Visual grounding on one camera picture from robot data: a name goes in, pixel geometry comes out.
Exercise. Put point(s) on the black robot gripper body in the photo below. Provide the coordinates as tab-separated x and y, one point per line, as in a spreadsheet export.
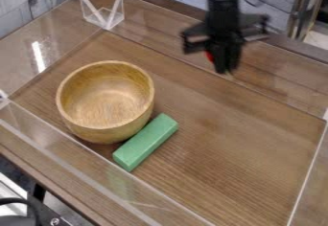
221	28

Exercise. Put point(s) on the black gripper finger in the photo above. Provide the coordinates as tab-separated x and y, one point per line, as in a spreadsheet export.
219	54
235	50

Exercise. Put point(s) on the red plush strawberry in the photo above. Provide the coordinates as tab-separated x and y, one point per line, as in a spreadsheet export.
209	56

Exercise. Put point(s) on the metal table leg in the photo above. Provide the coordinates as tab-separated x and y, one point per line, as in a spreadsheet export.
302	18

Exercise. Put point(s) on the wooden bowl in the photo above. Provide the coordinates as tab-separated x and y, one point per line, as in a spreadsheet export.
105	100

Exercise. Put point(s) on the green rectangular block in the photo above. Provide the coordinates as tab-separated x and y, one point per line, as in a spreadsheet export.
138	148

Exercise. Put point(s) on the clear acrylic corner bracket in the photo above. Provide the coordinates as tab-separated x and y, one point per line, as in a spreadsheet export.
103	17

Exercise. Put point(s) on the clear acrylic enclosure wall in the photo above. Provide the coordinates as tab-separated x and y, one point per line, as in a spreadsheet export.
247	162

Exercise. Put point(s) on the black metal frame bracket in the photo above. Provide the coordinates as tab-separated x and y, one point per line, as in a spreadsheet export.
55	213

